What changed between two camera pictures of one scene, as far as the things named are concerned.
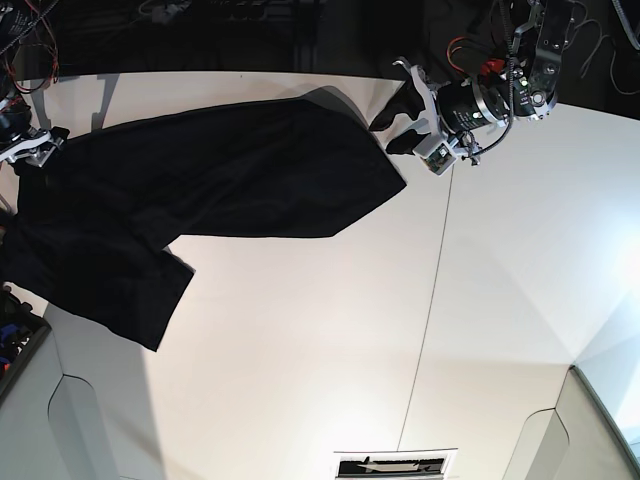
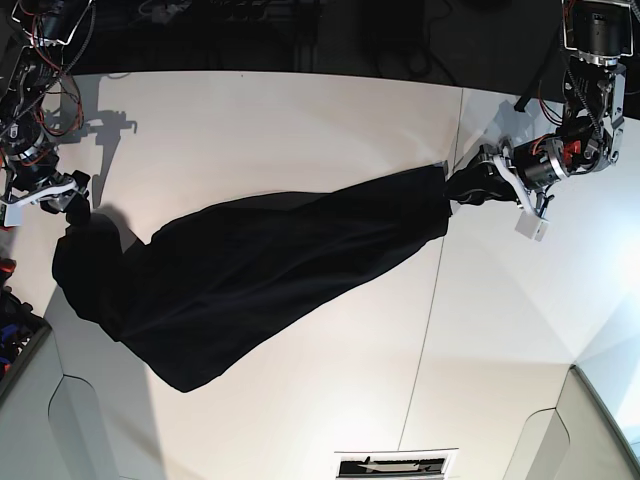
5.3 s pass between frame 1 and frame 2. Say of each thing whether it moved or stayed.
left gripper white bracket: moved
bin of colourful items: stayed
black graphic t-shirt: moved
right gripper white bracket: moved
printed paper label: stayed
